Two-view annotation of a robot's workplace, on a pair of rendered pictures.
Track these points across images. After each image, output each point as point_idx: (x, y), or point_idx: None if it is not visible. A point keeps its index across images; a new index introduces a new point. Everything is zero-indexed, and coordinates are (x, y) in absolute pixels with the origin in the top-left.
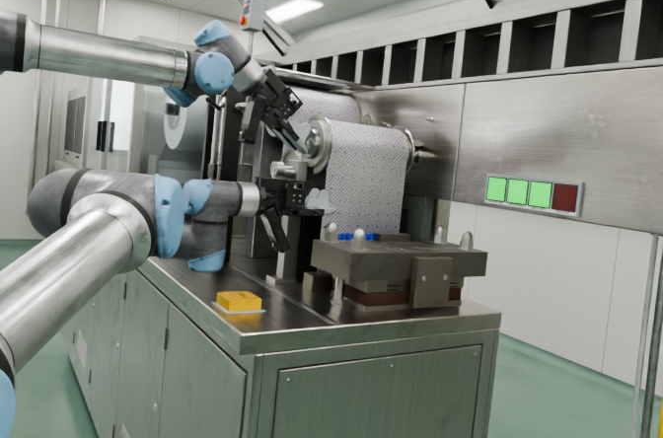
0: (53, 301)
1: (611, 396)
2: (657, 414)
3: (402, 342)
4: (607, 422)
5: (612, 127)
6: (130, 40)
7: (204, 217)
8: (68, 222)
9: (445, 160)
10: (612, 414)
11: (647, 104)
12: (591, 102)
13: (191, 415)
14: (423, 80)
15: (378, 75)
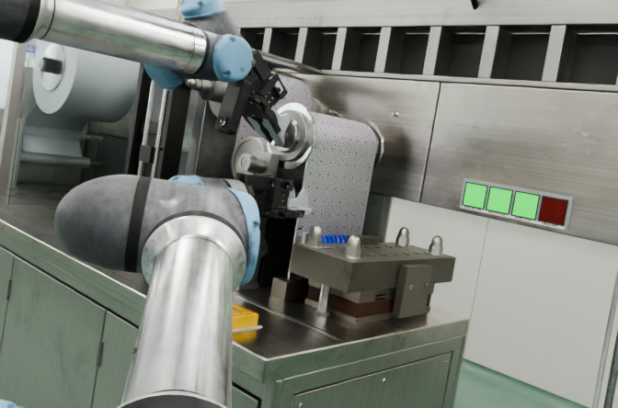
0: (230, 361)
1: (474, 380)
2: (516, 397)
3: (394, 356)
4: (476, 407)
5: (607, 147)
6: (146, 14)
7: None
8: (149, 248)
9: (412, 159)
10: (478, 399)
11: None
12: (586, 119)
13: None
14: (385, 71)
15: (319, 56)
